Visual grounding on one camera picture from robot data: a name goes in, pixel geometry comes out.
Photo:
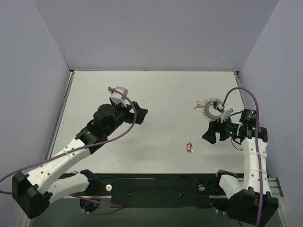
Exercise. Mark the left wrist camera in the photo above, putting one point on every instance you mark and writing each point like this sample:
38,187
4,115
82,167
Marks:
118,96

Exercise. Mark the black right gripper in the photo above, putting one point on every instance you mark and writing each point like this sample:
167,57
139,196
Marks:
219,129

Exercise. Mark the red tag key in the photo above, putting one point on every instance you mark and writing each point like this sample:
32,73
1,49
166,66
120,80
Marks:
189,147

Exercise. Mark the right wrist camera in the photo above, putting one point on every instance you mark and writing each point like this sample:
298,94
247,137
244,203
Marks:
225,110

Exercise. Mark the aluminium table edge rail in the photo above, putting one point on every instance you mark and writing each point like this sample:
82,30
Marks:
237,78

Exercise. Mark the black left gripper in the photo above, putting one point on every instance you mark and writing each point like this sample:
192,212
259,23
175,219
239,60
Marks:
133,114

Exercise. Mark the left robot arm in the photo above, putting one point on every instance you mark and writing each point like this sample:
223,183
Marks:
38,188

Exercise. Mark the yellow tag key left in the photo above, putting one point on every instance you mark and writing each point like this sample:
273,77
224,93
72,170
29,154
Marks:
198,105

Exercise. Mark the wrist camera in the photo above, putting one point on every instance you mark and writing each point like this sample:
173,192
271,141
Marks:
225,110
118,96

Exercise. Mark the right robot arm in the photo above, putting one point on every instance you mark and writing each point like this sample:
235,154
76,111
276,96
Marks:
250,202

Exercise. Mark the metal disc key organizer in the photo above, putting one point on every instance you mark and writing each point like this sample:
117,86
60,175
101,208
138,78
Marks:
209,111

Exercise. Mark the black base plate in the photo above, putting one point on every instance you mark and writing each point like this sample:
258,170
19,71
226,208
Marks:
160,190

